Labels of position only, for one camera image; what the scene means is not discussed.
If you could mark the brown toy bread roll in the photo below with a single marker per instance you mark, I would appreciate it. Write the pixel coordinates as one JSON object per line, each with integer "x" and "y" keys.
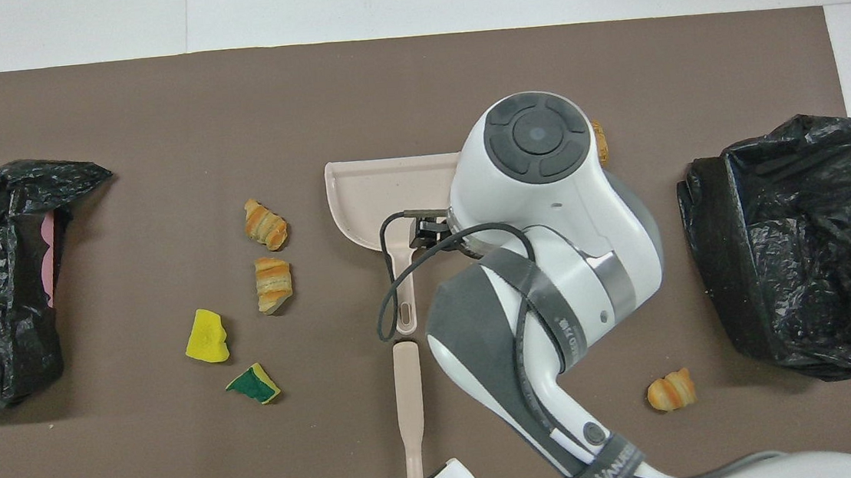
{"x": 601, "y": 145}

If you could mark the beige plastic dustpan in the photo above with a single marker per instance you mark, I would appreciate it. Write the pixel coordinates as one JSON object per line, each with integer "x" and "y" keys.
{"x": 376, "y": 197}

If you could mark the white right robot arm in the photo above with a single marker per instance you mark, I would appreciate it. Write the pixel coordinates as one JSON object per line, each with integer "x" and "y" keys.
{"x": 544, "y": 182}

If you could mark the brown table mat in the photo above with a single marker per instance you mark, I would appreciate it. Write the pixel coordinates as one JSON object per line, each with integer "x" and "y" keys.
{"x": 155, "y": 139}

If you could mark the small toy croissant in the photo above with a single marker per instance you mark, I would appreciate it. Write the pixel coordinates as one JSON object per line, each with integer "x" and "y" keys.
{"x": 670, "y": 393}

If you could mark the green and yellow sponge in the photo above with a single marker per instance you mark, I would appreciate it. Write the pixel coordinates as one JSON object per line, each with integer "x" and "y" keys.
{"x": 257, "y": 386}

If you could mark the beige brush black bristles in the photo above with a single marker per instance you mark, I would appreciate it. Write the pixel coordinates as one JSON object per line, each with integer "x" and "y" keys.
{"x": 408, "y": 394}

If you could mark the yellow sponge chunk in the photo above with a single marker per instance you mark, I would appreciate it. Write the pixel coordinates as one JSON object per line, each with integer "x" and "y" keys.
{"x": 205, "y": 339}

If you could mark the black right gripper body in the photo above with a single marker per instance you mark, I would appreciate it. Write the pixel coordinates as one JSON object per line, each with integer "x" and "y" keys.
{"x": 439, "y": 232}

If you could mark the striped toy croissant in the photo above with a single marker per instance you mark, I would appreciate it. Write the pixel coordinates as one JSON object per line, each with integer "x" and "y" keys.
{"x": 274, "y": 281}
{"x": 266, "y": 226}

